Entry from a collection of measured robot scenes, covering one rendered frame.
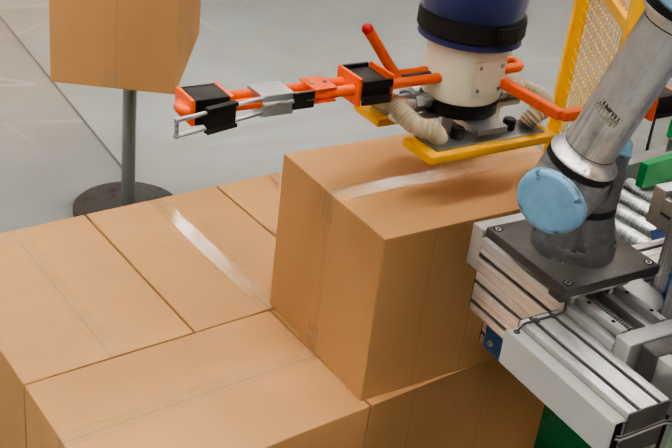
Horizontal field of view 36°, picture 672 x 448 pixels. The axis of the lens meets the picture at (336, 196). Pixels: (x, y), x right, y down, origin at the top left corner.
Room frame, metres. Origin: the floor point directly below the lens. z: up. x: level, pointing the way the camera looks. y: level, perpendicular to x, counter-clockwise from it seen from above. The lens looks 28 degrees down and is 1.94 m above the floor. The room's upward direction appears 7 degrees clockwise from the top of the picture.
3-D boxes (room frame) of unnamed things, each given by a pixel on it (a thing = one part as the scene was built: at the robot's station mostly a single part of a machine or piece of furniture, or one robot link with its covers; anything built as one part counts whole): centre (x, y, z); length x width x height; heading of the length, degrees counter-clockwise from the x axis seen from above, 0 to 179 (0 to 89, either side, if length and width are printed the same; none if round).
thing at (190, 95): (1.75, 0.26, 1.18); 0.08 x 0.07 x 0.05; 125
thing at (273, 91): (1.82, 0.15, 1.17); 0.07 x 0.07 x 0.04; 35
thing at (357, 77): (1.94, -0.03, 1.18); 0.10 x 0.08 x 0.06; 35
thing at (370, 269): (2.08, -0.23, 0.74); 0.60 x 0.40 x 0.40; 125
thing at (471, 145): (2.01, -0.29, 1.08); 0.34 x 0.10 x 0.05; 125
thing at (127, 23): (3.36, 0.77, 0.82); 0.60 x 0.40 x 0.40; 3
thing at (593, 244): (1.64, -0.43, 1.09); 0.15 x 0.15 x 0.10
